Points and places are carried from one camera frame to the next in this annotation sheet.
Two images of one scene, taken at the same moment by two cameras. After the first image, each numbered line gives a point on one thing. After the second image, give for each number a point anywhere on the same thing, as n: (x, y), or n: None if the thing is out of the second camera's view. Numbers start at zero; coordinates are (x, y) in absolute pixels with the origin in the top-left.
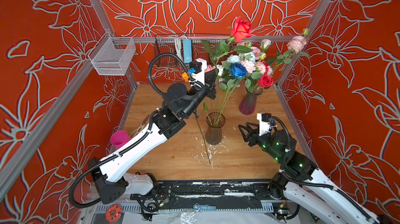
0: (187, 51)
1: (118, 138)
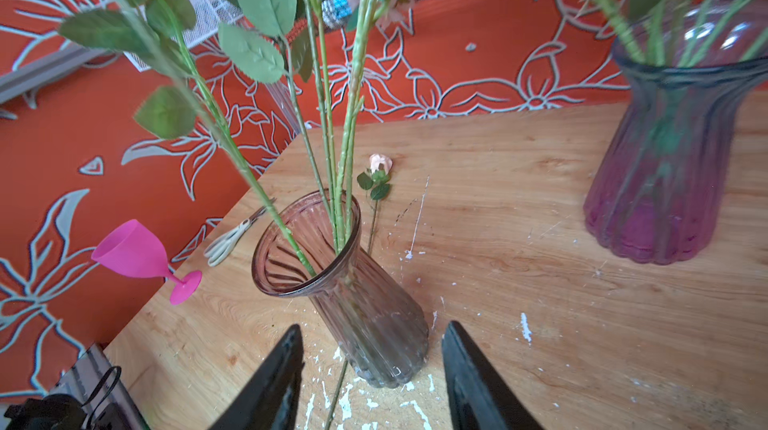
0: (336, 4)
1: (130, 249)
